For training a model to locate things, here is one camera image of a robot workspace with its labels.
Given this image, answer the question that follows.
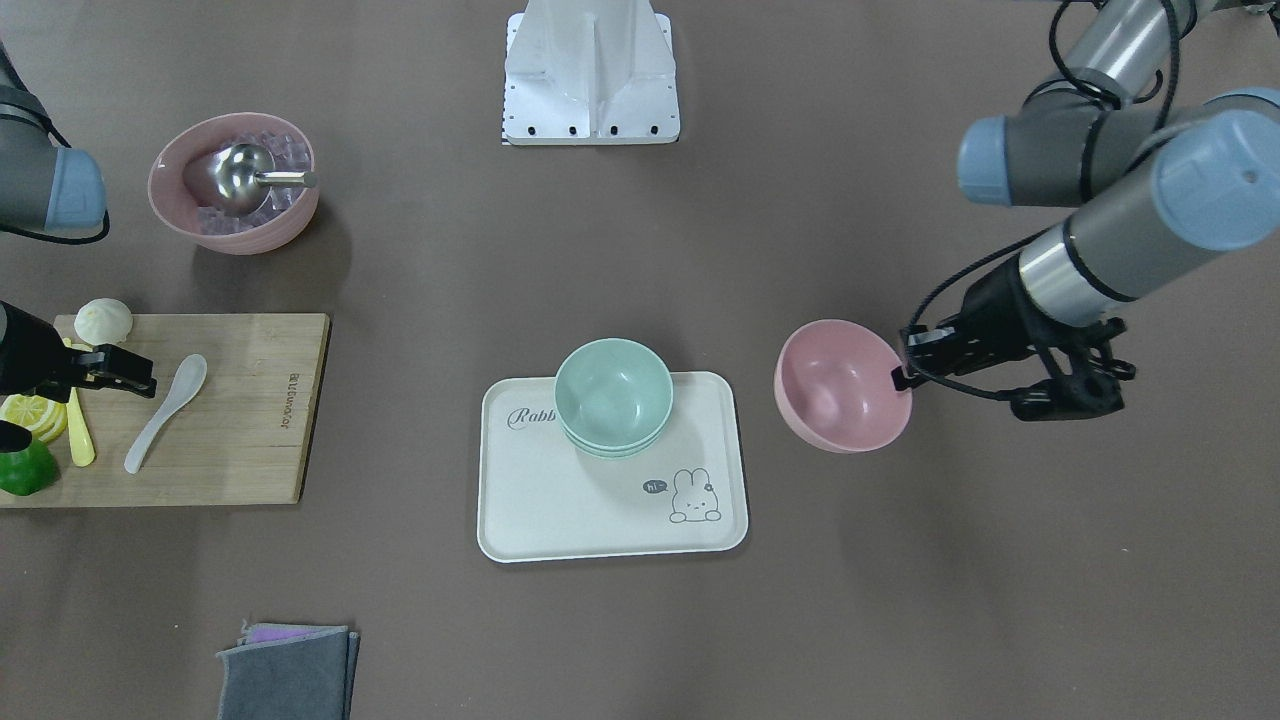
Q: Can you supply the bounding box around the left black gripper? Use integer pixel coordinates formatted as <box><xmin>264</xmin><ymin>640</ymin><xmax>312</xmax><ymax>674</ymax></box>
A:
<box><xmin>891</xmin><ymin>256</ymin><xmax>1061</xmax><ymax>392</ymax></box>

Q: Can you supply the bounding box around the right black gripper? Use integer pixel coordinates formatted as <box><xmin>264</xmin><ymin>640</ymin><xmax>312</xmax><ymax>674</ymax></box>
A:
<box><xmin>0</xmin><ymin>302</ymin><xmax>157</xmax><ymax>454</ymax></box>

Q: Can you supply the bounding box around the small pink bowl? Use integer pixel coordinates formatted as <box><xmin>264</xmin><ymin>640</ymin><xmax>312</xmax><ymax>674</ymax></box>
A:
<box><xmin>773</xmin><ymin>319</ymin><xmax>913</xmax><ymax>454</ymax></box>

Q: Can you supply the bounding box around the white ceramic spoon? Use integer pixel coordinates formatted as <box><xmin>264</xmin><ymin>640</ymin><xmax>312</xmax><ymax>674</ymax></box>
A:
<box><xmin>123</xmin><ymin>354</ymin><xmax>209</xmax><ymax>475</ymax></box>

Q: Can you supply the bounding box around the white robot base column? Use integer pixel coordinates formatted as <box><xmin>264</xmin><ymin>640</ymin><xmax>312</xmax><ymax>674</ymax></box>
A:
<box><xmin>500</xmin><ymin>1</ymin><xmax>682</xmax><ymax>146</ymax></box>

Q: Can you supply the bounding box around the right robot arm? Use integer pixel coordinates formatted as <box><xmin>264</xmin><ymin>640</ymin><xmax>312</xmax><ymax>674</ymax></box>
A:
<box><xmin>1</xmin><ymin>51</ymin><xmax>157</xmax><ymax>402</ymax></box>

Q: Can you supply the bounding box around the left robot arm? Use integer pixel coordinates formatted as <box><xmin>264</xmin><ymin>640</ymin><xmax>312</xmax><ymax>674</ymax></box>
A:
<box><xmin>892</xmin><ymin>1</ymin><xmax>1277</xmax><ymax>419</ymax></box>

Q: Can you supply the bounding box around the large pink ice bowl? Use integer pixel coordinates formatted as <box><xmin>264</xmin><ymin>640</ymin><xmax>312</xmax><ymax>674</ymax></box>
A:
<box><xmin>147</xmin><ymin>111</ymin><xmax>319</xmax><ymax>255</ymax></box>

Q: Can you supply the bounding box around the green bowl stack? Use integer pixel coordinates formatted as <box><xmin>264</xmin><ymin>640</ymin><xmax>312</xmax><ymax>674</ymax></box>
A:
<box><xmin>553</xmin><ymin>338</ymin><xmax>675</xmax><ymax>459</ymax></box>

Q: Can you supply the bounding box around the upper lemon slice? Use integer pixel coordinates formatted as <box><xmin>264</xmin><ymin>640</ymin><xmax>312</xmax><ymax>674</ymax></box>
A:
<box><xmin>1</xmin><ymin>395</ymin><xmax>68</xmax><ymax>445</ymax></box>

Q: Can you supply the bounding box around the yellow plastic knife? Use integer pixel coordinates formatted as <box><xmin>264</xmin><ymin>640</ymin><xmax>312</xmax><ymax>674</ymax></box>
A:
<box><xmin>67</xmin><ymin>387</ymin><xmax>96</xmax><ymax>468</ymax></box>

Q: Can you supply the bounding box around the green toy lime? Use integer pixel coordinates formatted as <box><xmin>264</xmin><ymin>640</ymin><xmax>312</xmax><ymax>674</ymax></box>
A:
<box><xmin>1</xmin><ymin>438</ymin><xmax>60</xmax><ymax>497</ymax></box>

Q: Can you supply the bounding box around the wooden cutting board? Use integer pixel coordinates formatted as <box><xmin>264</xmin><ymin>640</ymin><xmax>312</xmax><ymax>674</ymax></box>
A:
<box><xmin>1</xmin><ymin>313</ymin><xmax>330</xmax><ymax>509</ymax></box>

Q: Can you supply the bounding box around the metal ice scoop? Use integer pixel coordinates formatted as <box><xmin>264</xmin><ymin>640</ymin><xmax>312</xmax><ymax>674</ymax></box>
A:
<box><xmin>204</xmin><ymin>143</ymin><xmax>317</xmax><ymax>217</ymax></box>

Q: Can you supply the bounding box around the grey folded cloth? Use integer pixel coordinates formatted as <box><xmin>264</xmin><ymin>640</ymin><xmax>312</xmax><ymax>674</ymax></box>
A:
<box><xmin>216</xmin><ymin>623</ymin><xmax>361</xmax><ymax>719</ymax></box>

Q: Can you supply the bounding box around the cream rabbit tray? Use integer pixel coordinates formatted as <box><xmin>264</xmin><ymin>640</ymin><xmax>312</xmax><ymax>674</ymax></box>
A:
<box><xmin>476</xmin><ymin>372</ymin><xmax>750</xmax><ymax>562</ymax></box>

